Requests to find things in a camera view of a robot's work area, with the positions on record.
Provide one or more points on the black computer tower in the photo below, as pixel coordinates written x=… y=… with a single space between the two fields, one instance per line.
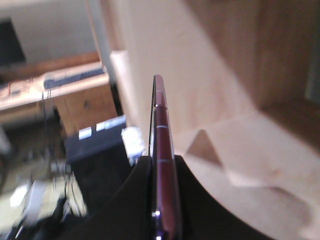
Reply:
x=98 y=147

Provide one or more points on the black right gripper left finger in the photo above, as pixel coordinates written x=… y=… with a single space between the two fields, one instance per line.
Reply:
x=127 y=216

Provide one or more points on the wooden desk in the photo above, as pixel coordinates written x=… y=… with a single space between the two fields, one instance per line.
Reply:
x=81 y=95

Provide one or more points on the black foldable phone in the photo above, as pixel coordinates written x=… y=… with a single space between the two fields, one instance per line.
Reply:
x=165 y=198

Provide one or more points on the wooden shelf unit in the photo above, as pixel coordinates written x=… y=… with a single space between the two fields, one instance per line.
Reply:
x=235 y=74

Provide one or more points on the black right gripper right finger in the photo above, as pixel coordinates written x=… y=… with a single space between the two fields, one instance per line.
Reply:
x=203 y=217

